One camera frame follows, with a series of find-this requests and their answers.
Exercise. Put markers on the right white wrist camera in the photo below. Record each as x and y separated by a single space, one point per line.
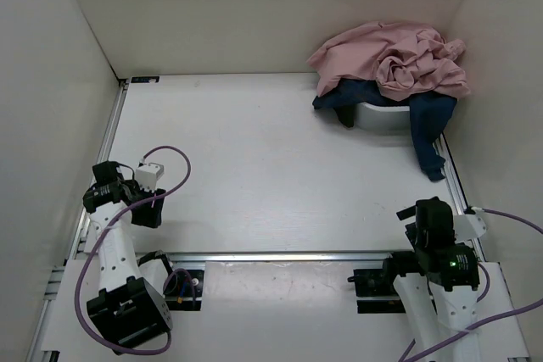
469 226

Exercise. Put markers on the pink trousers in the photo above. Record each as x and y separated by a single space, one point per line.
404 59

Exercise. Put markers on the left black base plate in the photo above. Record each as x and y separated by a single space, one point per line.
184 291

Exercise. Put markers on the small dark label sticker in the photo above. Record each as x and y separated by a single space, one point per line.
144 79

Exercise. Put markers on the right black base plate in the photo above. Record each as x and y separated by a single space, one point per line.
375 293

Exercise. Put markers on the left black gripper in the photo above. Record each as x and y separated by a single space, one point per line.
151 217

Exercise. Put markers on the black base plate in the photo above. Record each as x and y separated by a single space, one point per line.
375 293
184 291

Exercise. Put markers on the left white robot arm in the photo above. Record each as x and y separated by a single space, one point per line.
130 308

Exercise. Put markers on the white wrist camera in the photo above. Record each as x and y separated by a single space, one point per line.
147 175
469 226

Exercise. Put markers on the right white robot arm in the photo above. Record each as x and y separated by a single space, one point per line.
437 282

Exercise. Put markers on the white plastic basket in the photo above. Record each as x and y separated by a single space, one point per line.
370 117

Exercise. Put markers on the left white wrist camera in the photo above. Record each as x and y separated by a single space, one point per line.
147 175

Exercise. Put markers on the dark blue jeans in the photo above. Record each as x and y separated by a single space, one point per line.
429 113

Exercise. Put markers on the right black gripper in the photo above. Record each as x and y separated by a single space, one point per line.
411 231

